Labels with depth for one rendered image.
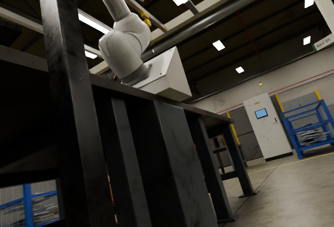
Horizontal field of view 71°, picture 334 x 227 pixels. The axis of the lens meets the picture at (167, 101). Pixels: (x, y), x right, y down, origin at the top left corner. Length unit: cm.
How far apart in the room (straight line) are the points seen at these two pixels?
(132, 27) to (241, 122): 779
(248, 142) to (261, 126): 110
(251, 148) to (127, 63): 784
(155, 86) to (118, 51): 25
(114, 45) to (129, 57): 9
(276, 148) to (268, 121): 82
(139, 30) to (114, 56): 24
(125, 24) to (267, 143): 697
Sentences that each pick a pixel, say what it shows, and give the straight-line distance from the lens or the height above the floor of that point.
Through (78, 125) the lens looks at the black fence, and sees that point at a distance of 26.
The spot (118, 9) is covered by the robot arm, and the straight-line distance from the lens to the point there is 135.
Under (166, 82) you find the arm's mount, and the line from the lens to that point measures 107.
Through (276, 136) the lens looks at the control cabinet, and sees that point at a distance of 787.
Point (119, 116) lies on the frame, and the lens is 88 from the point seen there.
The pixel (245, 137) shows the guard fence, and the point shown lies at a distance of 882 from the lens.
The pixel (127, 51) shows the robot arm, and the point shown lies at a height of 95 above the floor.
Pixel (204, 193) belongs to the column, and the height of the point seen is 21.
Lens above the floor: 33
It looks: 17 degrees up
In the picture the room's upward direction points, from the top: 16 degrees counter-clockwise
